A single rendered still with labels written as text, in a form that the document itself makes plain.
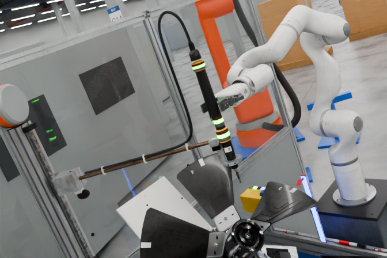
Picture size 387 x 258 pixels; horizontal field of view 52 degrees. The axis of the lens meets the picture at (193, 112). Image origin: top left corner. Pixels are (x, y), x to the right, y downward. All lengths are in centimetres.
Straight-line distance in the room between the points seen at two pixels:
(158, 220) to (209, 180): 29
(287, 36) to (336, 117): 42
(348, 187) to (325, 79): 49
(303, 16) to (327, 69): 26
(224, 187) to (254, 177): 111
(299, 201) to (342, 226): 39
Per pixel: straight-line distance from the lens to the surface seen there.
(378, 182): 207
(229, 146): 136
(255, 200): 194
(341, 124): 176
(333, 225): 196
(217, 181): 151
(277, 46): 155
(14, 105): 158
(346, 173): 189
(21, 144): 159
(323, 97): 180
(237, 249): 138
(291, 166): 290
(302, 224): 305
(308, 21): 170
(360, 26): 1044
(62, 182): 158
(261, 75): 148
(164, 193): 170
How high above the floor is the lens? 197
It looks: 14 degrees down
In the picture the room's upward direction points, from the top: 20 degrees counter-clockwise
